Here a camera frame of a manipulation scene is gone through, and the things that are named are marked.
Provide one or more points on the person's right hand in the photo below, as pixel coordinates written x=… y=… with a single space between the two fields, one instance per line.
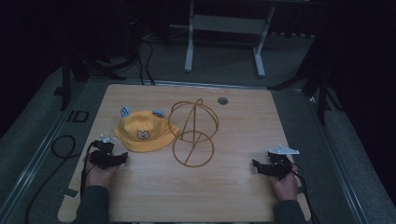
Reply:
x=285 y=186

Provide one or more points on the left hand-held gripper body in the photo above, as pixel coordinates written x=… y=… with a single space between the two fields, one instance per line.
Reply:
x=100 y=157

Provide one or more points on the black tripod stand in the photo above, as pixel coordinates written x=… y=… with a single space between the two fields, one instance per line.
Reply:
x=81 y=67
x=317 y=84

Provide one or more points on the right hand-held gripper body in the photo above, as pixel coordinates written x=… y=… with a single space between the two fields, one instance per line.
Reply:
x=280 y=165

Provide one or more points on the white metal table frame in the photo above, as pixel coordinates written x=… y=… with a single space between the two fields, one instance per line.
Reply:
x=225 y=25

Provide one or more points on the yellow bear bucket hat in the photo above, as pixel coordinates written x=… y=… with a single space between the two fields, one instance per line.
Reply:
x=143 y=132

